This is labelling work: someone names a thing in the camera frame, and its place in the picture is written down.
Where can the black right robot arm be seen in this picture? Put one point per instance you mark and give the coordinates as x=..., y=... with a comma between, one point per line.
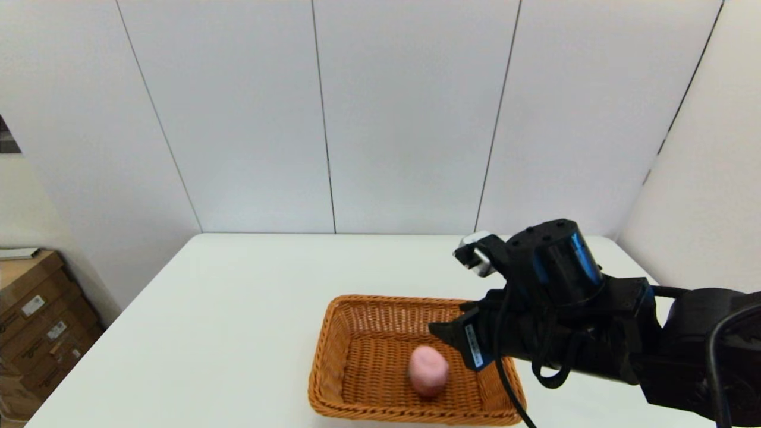
x=701, y=356

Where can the pink toy peach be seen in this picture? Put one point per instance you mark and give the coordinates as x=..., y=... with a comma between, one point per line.
x=428, y=370

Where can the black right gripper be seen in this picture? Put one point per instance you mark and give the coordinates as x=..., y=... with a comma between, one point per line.
x=565, y=297

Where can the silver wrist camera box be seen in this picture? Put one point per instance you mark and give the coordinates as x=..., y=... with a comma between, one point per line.
x=475, y=255

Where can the orange woven wicker basket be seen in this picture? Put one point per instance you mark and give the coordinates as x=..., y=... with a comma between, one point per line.
x=368, y=362

